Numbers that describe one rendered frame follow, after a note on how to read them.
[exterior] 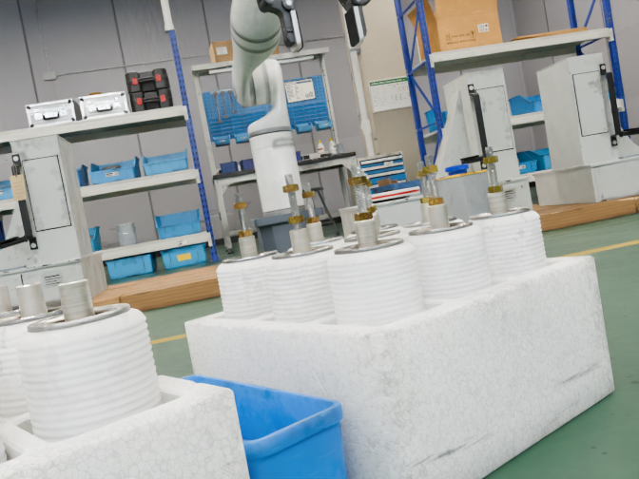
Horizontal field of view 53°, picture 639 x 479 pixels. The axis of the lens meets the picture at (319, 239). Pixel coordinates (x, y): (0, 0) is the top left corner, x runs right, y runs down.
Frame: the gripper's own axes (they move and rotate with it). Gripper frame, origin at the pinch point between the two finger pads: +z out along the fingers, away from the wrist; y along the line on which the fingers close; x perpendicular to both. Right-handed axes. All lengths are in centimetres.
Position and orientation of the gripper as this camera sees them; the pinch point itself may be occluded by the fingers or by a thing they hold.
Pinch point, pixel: (325, 35)
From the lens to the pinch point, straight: 70.6
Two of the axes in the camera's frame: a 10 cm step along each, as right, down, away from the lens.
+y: 9.2, -1.9, 3.5
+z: 2.0, 9.8, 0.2
